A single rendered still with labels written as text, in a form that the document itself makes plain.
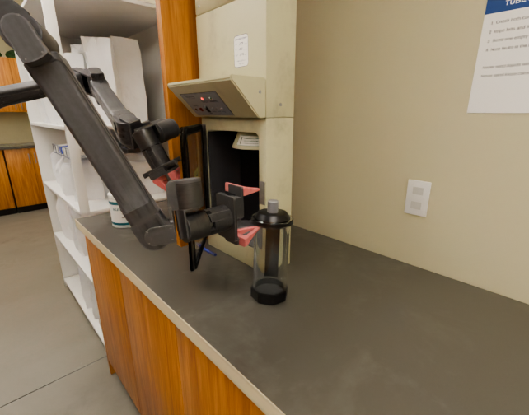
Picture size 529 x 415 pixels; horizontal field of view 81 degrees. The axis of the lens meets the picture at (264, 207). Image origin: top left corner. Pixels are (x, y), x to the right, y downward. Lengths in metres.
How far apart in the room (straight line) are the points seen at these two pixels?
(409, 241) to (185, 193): 0.80
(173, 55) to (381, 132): 0.73
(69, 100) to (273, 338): 0.61
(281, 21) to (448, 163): 0.62
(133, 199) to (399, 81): 0.87
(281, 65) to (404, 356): 0.75
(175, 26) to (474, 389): 1.19
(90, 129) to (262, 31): 0.49
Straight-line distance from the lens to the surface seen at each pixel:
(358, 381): 0.69
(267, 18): 0.89
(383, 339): 0.79
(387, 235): 1.19
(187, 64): 1.16
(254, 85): 0.83
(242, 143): 0.97
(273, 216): 0.75
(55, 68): 0.65
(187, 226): 0.62
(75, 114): 0.63
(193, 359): 0.94
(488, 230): 1.08
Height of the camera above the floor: 1.42
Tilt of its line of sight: 17 degrees down
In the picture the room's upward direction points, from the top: straight up
